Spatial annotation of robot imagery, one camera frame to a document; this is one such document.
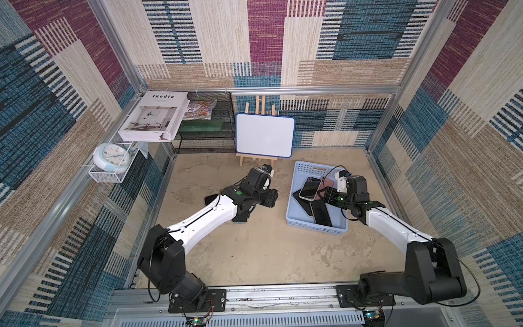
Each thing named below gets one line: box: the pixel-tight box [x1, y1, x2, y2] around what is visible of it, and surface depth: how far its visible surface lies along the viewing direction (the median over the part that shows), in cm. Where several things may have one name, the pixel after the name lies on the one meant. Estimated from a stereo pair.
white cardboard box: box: [117, 91, 190, 143], surface depth 76 cm
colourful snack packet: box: [182, 99, 218, 120], surface depth 86 cm
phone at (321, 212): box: [309, 199, 334, 227], surface depth 94 cm
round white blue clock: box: [92, 142, 132, 174], surface depth 67 cm
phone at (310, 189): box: [298, 176, 323, 202], surface depth 104 cm
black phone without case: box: [292, 188, 314, 217], surface depth 98 cm
